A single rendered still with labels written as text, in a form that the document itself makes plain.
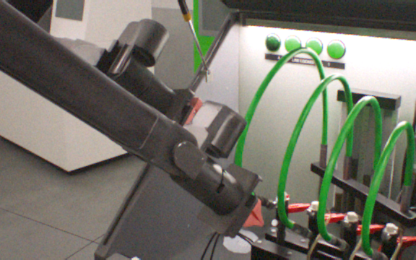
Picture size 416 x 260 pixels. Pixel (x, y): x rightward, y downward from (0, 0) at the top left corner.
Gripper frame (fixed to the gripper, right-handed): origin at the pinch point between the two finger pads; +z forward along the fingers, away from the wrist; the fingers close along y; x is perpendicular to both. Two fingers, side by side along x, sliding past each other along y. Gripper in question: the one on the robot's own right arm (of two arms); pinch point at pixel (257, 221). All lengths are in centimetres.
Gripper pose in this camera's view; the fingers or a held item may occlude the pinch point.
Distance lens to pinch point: 86.3
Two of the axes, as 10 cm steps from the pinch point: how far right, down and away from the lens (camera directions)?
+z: 5.6, 5.2, 6.5
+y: 5.4, -8.2, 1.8
